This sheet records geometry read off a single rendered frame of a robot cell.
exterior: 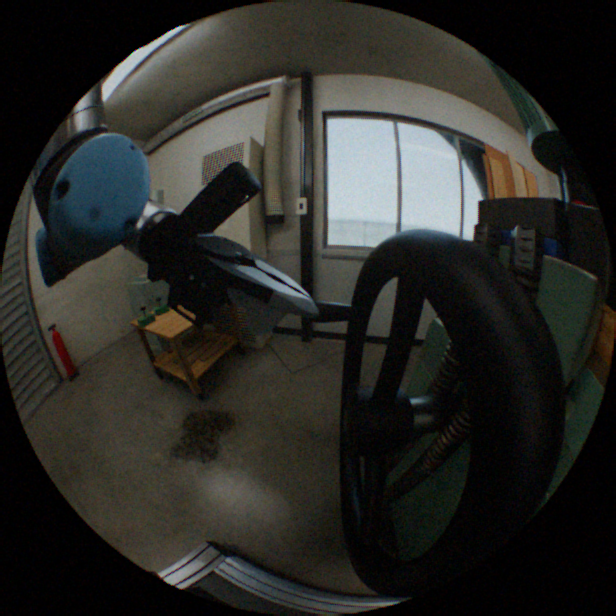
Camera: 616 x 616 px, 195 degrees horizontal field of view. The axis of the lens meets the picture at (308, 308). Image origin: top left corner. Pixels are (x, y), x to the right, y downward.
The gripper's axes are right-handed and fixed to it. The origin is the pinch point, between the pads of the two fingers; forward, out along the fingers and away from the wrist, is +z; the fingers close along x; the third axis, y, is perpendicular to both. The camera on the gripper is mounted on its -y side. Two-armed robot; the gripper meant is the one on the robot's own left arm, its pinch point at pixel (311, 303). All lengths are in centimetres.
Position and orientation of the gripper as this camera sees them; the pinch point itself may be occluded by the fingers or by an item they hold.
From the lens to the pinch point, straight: 18.2
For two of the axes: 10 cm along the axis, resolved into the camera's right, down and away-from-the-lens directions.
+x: -0.9, 3.6, -9.3
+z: 8.6, 4.9, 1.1
